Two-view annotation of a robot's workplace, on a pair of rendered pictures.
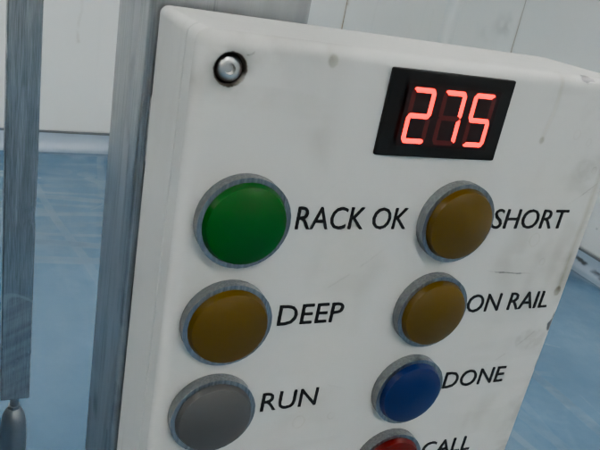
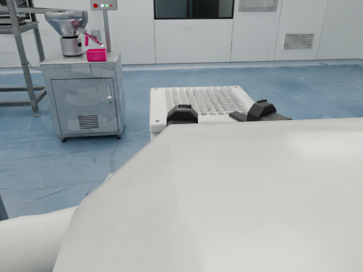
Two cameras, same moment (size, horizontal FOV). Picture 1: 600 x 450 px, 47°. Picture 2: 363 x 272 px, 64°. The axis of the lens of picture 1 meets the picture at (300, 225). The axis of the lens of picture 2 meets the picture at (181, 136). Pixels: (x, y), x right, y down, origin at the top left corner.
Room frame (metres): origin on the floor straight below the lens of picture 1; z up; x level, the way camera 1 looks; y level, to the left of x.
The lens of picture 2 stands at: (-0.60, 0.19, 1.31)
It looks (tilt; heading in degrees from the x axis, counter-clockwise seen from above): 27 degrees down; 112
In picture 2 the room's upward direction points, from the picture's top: straight up
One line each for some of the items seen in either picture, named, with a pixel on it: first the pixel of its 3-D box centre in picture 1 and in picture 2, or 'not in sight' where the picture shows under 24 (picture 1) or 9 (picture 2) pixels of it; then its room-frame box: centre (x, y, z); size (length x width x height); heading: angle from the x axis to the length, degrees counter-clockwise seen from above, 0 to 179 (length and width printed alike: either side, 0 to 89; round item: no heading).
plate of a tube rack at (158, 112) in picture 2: not in sight; (202, 105); (-0.80, 0.80, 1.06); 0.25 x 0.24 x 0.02; 27
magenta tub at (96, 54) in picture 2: not in sight; (96, 55); (-2.23, 2.30, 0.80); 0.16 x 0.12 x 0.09; 28
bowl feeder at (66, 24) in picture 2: not in sight; (76, 33); (-2.53, 2.43, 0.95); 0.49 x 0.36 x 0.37; 28
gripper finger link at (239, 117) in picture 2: not in sight; (243, 116); (-0.69, 0.73, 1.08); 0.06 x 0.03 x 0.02; 149
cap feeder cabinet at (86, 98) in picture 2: not in sight; (89, 95); (-2.46, 2.40, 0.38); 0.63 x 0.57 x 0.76; 28
